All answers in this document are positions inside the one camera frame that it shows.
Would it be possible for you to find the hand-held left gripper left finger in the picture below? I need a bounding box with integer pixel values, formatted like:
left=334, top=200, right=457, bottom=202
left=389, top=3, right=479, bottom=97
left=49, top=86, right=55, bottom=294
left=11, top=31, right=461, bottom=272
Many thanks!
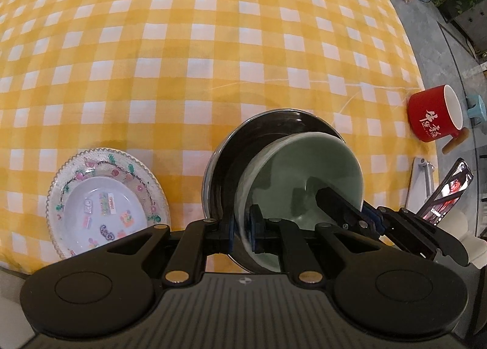
left=106, top=217, right=235, bottom=285

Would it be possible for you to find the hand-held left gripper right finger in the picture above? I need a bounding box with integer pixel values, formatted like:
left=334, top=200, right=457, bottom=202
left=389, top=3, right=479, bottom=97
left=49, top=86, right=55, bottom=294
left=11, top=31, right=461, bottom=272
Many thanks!
left=248, top=205, right=376, bottom=285

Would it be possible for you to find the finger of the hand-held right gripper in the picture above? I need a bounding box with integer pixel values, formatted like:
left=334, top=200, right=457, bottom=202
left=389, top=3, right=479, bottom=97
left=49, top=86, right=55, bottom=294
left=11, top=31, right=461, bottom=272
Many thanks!
left=315, top=187, right=373, bottom=232
left=363, top=201, right=401, bottom=238

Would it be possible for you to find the green ceramic bowl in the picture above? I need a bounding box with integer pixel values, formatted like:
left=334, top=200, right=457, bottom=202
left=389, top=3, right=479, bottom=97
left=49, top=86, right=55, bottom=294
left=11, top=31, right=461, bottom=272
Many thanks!
left=233, top=131, right=364, bottom=274

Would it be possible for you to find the small white printed plate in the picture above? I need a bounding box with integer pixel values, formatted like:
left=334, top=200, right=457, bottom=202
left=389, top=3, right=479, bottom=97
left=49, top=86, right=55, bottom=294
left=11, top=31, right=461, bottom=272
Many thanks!
left=64, top=177, right=149, bottom=257

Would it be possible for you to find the patterned paper plate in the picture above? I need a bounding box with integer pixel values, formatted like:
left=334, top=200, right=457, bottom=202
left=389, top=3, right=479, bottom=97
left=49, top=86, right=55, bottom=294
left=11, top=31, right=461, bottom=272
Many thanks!
left=46, top=147, right=170, bottom=260

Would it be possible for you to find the black smartphone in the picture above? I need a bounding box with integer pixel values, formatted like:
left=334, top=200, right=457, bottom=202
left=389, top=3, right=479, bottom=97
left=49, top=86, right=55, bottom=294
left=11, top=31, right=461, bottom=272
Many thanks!
left=416, top=158, right=475, bottom=226

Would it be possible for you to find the grey phone stand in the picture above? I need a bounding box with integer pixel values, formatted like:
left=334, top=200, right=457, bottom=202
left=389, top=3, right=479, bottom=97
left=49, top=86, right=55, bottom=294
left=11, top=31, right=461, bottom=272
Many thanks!
left=404, top=156, right=439, bottom=210

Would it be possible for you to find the small blue stool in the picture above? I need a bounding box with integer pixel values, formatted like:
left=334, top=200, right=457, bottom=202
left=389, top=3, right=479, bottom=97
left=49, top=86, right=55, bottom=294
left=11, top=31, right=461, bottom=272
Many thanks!
left=466, top=94, right=487, bottom=128

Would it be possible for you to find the yellow checked tablecloth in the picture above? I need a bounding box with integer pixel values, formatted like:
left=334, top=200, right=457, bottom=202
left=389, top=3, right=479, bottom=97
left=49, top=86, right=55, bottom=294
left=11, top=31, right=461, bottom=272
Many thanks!
left=0, top=0, right=438, bottom=277

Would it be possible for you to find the red mug wooden handle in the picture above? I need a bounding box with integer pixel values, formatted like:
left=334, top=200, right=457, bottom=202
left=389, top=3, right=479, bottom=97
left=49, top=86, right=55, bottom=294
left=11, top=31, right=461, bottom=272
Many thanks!
left=406, top=84, right=471, bottom=154

